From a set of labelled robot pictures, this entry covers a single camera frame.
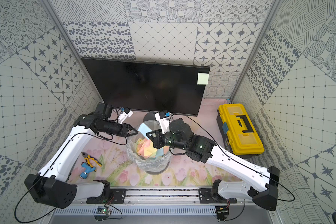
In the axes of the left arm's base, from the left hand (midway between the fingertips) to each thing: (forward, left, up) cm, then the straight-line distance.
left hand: (133, 129), depth 73 cm
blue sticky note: (-6, -8, +10) cm, 14 cm away
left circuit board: (-35, +15, -26) cm, 46 cm away
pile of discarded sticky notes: (-8, -7, -6) cm, 12 cm away
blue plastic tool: (-15, +29, -21) cm, 38 cm away
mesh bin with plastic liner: (-19, -13, +1) cm, 23 cm away
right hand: (-8, -10, +8) cm, 15 cm away
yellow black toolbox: (+3, -61, -8) cm, 61 cm away
